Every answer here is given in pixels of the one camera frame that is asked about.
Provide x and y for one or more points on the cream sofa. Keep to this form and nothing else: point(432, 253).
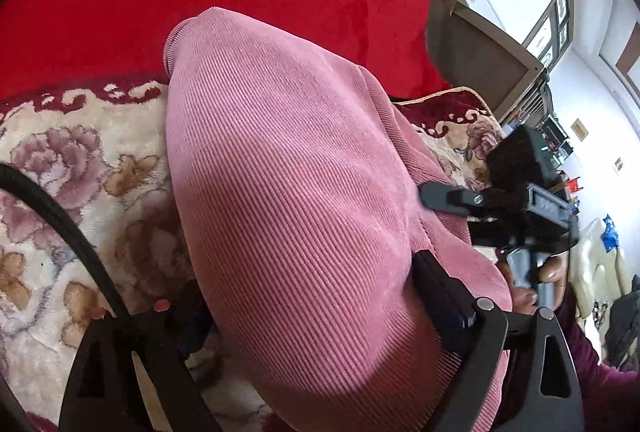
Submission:
point(590, 272)

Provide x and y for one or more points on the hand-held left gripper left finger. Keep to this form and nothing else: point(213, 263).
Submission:
point(190, 332)

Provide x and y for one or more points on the person's right forearm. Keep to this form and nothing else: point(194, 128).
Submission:
point(600, 387)

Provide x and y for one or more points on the blue bag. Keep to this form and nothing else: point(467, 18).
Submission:
point(610, 234)

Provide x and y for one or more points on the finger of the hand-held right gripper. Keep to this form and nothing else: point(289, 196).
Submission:
point(492, 232)
point(450, 198)

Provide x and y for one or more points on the brown wall frame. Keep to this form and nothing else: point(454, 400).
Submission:
point(629, 52)

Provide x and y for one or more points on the dark framed wall pictures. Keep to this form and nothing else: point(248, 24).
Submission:
point(552, 22)

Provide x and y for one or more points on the grey bed headboard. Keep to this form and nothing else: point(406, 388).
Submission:
point(480, 57)

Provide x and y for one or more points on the dark clothes pile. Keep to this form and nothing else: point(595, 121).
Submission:
point(625, 322)

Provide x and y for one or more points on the small yellow wall frame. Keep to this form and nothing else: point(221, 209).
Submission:
point(578, 129)

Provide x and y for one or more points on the floral maroon cream blanket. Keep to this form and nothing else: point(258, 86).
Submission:
point(75, 152)

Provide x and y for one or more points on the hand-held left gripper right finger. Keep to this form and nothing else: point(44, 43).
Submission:
point(440, 292)

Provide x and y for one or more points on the person's right hand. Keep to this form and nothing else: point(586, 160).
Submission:
point(552, 272)

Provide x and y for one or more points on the pink ribbed garment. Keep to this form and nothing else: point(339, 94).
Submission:
point(300, 187)

